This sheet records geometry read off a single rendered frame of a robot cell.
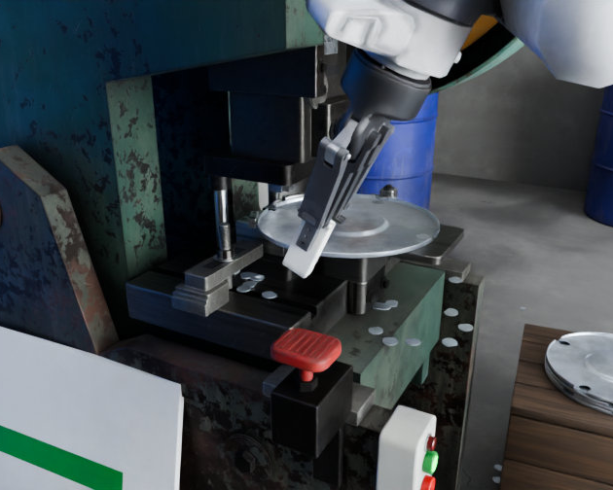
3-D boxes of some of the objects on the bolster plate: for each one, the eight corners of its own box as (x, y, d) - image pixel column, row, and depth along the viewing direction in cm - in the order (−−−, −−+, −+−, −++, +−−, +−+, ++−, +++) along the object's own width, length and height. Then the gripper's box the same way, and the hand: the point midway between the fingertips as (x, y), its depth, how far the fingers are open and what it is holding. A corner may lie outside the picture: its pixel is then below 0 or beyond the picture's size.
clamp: (270, 273, 98) (268, 213, 95) (205, 317, 85) (200, 248, 81) (238, 266, 101) (235, 207, 97) (171, 307, 87) (165, 240, 84)
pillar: (233, 244, 102) (229, 162, 97) (225, 249, 100) (220, 165, 95) (221, 242, 103) (217, 160, 98) (213, 246, 101) (208, 163, 96)
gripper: (408, 92, 46) (295, 315, 59) (453, 74, 57) (349, 265, 69) (327, 46, 48) (234, 272, 60) (385, 37, 59) (296, 230, 71)
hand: (307, 243), depth 63 cm, fingers closed
